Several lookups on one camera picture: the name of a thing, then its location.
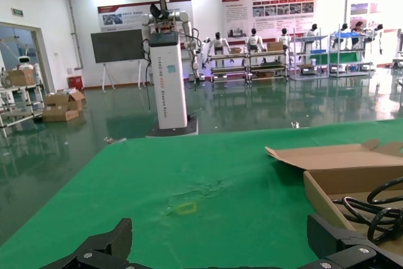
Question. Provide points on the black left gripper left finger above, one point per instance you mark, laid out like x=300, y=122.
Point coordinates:
x=100, y=250

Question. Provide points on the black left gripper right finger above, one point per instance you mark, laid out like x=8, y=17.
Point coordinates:
x=343, y=248

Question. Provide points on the red box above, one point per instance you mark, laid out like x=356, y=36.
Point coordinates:
x=75, y=83

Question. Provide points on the green tablecloth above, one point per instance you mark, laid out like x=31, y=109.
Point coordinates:
x=157, y=171

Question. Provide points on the metal cloth clamp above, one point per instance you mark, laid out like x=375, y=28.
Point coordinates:
x=115, y=140
x=295, y=124

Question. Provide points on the flat cardboard carton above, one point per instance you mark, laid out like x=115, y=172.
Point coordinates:
x=60, y=115

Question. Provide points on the open cardboard carton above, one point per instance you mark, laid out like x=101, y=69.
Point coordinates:
x=67, y=100

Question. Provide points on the closed brown cardboard carton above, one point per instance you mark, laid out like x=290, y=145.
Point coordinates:
x=21, y=77

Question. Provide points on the white shelf rack blue bins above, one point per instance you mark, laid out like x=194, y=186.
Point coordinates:
x=310, y=61
x=351, y=58

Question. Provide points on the grey roller rack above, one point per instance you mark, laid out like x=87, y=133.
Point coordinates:
x=267, y=64
x=228, y=67

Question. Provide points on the small white blue-eyed robot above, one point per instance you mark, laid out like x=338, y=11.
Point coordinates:
x=25, y=62

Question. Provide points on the dark display screen on stand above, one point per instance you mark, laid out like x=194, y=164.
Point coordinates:
x=116, y=45

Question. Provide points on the grey framed glass doorway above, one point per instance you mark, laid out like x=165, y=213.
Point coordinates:
x=19, y=42

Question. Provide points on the info board with grey photos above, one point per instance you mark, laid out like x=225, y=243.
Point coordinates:
x=126, y=17

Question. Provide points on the info board with pink photos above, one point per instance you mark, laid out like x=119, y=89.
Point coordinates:
x=374, y=4

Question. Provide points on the info board with orange tabs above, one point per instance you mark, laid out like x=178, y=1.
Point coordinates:
x=270, y=10

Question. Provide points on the green exit sign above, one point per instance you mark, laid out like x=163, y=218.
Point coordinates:
x=17, y=12

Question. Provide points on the white pipe-frame workbench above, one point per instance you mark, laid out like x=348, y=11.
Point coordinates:
x=19, y=105

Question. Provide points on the white wall pipe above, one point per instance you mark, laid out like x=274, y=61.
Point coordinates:
x=74, y=29

